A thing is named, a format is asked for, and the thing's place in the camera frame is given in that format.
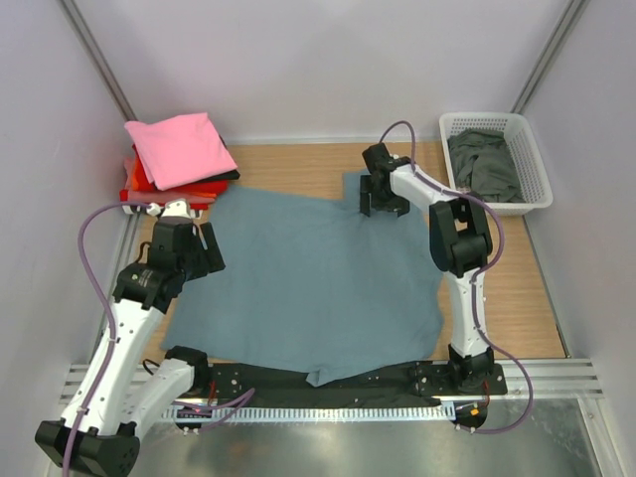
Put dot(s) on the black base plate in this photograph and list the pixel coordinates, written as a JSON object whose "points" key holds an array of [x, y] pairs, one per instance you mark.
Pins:
{"points": [[411, 384]]}

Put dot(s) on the black folded t shirt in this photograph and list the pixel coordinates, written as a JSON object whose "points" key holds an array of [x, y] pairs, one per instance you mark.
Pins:
{"points": [[229, 175]]}

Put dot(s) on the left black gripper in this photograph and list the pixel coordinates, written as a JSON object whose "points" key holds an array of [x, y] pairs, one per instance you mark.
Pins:
{"points": [[214, 257]]}

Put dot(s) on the blue-grey t shirt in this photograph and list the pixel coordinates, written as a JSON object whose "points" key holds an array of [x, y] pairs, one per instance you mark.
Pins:
{"points": [[313, 286]]}

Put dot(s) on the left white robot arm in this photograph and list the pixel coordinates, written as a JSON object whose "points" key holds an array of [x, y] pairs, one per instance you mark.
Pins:
{"points": [[100, 431]]}

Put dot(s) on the dark grey t shirt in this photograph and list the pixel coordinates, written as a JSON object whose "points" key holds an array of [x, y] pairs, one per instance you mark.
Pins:
{"points": [[482, 163]]}

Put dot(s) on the pink folded t shirt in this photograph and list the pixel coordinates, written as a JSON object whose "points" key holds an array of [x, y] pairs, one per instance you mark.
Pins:
{"points": [[181, 150]]}

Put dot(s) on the white slotted cable duct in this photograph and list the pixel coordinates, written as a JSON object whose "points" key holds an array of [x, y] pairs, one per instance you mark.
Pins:
{"points": [[249, 415]]}

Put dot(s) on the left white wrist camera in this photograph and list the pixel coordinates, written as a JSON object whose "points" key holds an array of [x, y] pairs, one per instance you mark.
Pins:
{"points": [[179, 209]]}

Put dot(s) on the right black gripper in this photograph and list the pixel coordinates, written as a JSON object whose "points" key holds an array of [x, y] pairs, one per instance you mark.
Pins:
{"points": [[398, 204]]}

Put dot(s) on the light red folded t shirt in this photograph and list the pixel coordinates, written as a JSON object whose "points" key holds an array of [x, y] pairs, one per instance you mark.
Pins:
{"points": [[161, 197]]}

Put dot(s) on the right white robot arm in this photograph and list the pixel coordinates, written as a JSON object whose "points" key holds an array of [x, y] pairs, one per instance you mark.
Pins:
{"points": [[460, 243]]}

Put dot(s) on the white plastic basket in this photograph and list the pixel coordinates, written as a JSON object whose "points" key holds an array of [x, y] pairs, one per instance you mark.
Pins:
{"points": [[517, 132]]}

